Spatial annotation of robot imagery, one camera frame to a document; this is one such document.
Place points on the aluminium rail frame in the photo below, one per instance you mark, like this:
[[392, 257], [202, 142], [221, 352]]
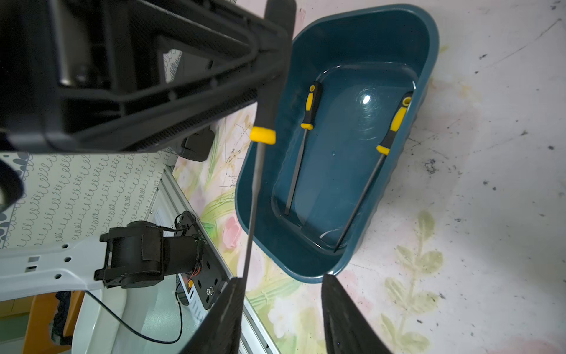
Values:
[[166, 209]]

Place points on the file tool yellow black handle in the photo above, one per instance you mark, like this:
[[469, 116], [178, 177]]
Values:
[[311, 107], [283, 14], [383, 149]]

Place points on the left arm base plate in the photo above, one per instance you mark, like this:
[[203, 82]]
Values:
[[205, 281]]

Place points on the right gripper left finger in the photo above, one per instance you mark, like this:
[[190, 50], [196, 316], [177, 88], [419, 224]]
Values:
[[221, 329]]

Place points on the teal plastic storage box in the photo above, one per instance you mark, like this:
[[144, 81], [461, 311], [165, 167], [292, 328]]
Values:
[[366, 60]]

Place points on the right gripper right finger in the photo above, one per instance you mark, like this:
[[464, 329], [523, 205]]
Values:
[[345, 328]]

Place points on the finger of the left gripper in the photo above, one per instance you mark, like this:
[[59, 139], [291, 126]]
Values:
[[133, 113], [228, 42]]

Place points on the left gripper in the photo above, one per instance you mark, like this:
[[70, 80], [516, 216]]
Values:
[[67, 68]]

